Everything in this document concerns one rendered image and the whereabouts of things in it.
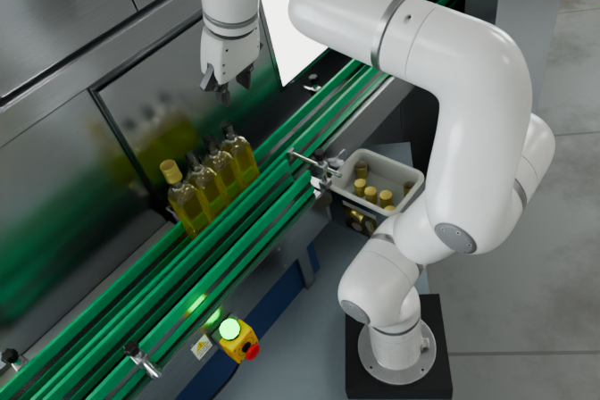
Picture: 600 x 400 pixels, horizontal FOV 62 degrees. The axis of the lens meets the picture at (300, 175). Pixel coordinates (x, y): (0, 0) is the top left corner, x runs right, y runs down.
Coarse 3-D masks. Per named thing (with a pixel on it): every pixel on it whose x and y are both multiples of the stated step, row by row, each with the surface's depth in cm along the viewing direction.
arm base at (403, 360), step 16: (368, 336) 126; (384, 336) 107; (400, 336) 106; (416, 336) 110; (432, 336) 123; (368, 352) 123; (384, 352) 114; (400, 352) 112; (416, 352) 116; (432, 352) 120; (368, 368) 120; (384, 368) 119; (400, 368) 118; (416, 368) 118; (400, 384) 116
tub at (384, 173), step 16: (352, 160) 143; (368, 160) 145; (384, 160) 140; (352, 176) 146; (368, 176) 146; (384, 176) 144; (400, 176) 140; (416, 176) 135; (352, 192) 143; (400, 192) 140; (400, 208) 127
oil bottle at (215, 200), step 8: (208, 168) 114; (192, 176) 113; (200, 176) 112; (208, 176) 113; (216, 176) 115; (192, 184) 114; (200, 184) 112; (208, 184) 114; (216, 184) 116; (200, 192) 114; (208, 192) 115; (216, 192) 117; (224, 192) 119; (208, 200) 116; (216, 200) 118; (224, 200) 120; (208, 208) 118; (216, 208) 119; (224, 208) 121; (216, 216) 120
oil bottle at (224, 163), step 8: (224, 152) 116; (208, 160) 116; (216, 160) 115; (224, 160) 116; (232, 160) 118; (216, 168) 115; (224, 168) 116; (232, 168) 119; (224, 176) 117; (232, 176) 120; (224, 184) 119; (232, 184) 121; (240, 184) 123; (232, 192) 122; (240, 192) 124; (232, 200) 123
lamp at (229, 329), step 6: (222, 324) 112; (228, 324) 112; (234, 324) 112; (222, 330) 111; (228, 330) 111; (234, 330) 111; (240, 330) 114; (222, 336) 112; (228, 336) 111; (234, 336) 112
